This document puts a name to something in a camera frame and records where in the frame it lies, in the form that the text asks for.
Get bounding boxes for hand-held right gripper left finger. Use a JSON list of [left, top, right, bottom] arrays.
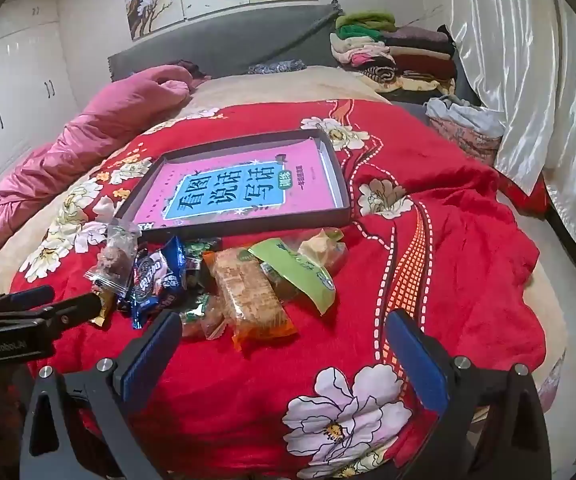
[[20, 309, 183, 480]]

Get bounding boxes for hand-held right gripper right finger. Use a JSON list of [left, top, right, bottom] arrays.
[[385, 309, 554, 480]]

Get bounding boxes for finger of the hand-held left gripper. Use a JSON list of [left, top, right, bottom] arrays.
[[42, 291, 104, 329], [0, 285, 56, 313]]

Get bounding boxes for gold snack packet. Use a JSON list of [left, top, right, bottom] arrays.
[[90, 287, 118, 329]]

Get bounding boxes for clear packet with brown ball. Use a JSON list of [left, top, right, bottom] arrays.
[[85, 220, 141, 296]]

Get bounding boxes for clear green-print candy packet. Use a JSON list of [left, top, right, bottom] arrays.
[[180, 292, 225, 339]]

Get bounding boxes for blue cookie packet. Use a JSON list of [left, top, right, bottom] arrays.
[[118, 236, 189, 331]]

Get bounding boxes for dark small candy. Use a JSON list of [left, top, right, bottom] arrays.
[[185, 257, 213, 291]]

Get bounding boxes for orange cake packet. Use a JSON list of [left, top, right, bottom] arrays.
[[203, 246, 299, 353]]

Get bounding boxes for green candy packet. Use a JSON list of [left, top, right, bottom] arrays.
[[183, 239, 223, 261]]

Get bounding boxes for light green snack packet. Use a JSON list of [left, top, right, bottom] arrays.
[[248, 239, 336, 315]]

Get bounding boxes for clear yellow pastry packet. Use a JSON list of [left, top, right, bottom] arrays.
[[298, 227, 347, 268]]

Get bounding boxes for shallow pink cardboard box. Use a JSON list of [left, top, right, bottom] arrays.
[[112, 129, 353, 243]]

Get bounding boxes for pink book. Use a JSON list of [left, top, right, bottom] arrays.
[[132, 139, 341, 228]]

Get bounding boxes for pink pillow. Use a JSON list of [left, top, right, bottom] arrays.
[[0, 65, 193, 281]]

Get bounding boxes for red floral blanket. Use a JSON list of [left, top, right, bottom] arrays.
[[10, 100, 549, 480]]

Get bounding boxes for white wardrobe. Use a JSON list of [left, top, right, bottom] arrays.
[[0, 0, 81, 211]]

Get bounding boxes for crumpled light clothes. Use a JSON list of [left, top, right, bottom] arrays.
[[425, 95, 506, 161]]

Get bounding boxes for dark patterned pillow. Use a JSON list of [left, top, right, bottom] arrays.
[[248, 59, 309, 75]]

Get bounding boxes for stack of folded clothes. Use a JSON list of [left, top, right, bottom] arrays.
[[329, 10, 461, 98]]

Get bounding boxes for grey headboard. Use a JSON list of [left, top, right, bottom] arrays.
[[108, 2, 343, 83]]

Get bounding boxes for white satin curtain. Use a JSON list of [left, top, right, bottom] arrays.
[[443, 0, 576, 281]]

